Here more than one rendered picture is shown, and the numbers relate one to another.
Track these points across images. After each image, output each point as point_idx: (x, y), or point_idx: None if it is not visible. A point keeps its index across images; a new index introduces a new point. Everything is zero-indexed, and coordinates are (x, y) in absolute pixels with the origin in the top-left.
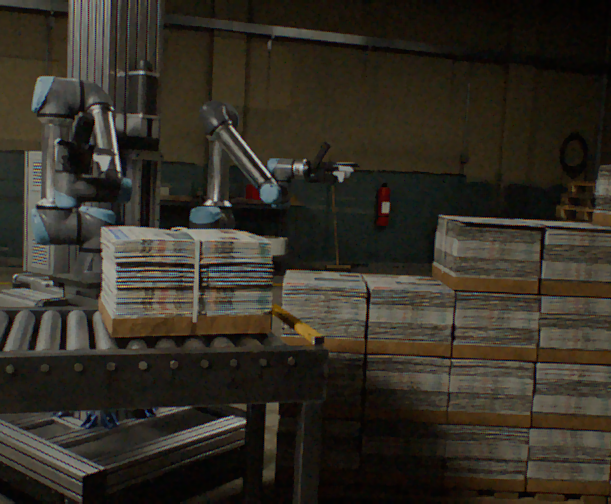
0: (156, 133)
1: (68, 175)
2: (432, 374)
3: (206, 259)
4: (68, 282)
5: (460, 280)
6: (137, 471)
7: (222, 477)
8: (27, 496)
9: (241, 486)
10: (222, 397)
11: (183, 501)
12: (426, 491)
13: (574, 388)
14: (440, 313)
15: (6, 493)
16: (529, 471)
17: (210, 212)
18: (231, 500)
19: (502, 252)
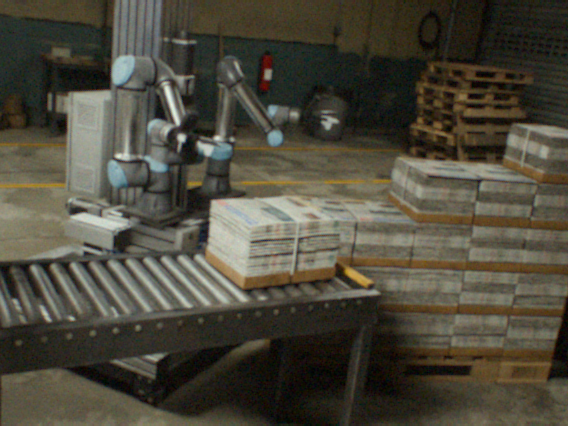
0: (191, 90)
1: (164, 148)
2: (395, 279)
3: (302, 234)
4: (139, 217)
5: (421, 215)
6: (185, 352)
7: (225, 347)
8: (88, 370)
9: (242, 354)
10: (318, 327)
11: (207, 368)
12: (384, 357)
13: (487, 287)
14: (404, 237)
15: (70, 368)
16: (452, 342)
17: (226, 150)
18: (240, 366)
19: (451, 195)
